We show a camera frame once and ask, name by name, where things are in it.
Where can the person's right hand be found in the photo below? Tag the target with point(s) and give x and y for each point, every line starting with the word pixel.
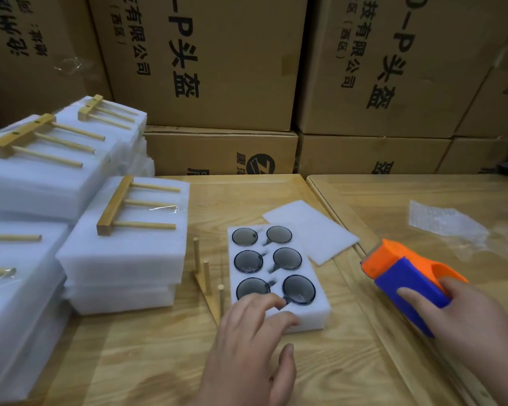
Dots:
pixel 474 334

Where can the person's left hand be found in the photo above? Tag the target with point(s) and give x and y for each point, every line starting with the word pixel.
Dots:
pixel 245 359

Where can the orange and blue tape dispenser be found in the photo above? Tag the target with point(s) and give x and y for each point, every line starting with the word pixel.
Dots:
pixel 398 275

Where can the set of grey glass cups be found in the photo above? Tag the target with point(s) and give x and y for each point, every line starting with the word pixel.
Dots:
pixel 248 261

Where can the pile of white foam sheets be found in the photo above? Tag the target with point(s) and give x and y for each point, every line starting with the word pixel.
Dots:
pixel 309 228

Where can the clear plastic wrap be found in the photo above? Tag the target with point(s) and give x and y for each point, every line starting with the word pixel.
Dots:
pixel 444 222

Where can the stack of brown cardboard boxes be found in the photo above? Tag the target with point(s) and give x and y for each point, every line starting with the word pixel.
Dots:
pixel 237 55

